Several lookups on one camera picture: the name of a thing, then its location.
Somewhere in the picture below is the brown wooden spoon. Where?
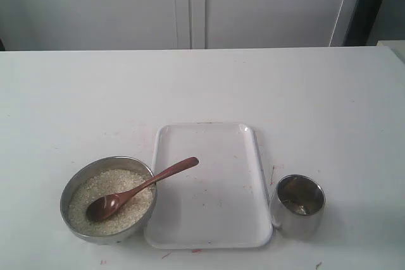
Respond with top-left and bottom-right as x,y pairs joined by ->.
86,157 -> 199,222

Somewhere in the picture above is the steel bowl of rice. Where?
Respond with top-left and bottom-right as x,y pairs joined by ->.
60,156 -> 157,245

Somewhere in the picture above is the small steel cup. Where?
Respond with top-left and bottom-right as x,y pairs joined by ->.
270,175 -> 326,240

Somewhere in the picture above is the white rectangular tray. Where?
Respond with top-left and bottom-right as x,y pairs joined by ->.
144,123 -> 273,250

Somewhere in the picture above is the white cabinet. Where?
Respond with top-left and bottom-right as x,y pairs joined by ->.
1,0 -> 358,51

